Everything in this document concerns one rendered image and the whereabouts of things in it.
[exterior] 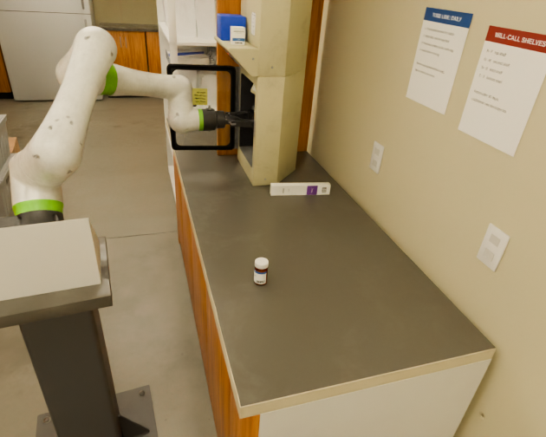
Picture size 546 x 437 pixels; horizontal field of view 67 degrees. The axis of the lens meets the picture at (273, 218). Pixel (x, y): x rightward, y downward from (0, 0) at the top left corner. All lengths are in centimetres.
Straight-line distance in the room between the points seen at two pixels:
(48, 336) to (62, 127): 63
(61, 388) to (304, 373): 87
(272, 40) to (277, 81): 15
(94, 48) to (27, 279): 69
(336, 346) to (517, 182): 61
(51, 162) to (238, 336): 65
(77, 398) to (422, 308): 117
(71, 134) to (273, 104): 82
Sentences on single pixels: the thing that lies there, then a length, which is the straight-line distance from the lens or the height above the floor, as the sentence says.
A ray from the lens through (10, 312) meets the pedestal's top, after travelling 131.
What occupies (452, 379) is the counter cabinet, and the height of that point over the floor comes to 85.
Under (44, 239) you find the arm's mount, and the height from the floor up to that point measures 112.
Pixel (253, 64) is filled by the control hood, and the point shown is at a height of 145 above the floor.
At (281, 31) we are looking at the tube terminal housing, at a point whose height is 157.
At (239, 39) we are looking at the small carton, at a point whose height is 153.
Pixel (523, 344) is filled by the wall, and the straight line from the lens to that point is 126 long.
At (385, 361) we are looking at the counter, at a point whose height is 94.
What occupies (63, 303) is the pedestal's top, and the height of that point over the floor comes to 94.
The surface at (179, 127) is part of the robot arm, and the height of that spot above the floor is 118.
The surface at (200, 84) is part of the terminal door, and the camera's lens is 197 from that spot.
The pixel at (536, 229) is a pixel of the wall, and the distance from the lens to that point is 116.
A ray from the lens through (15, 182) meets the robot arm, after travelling 135.
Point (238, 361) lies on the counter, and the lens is 106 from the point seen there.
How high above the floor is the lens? 175
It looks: 31 degrees down
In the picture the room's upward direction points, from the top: 4 degrees clockwise
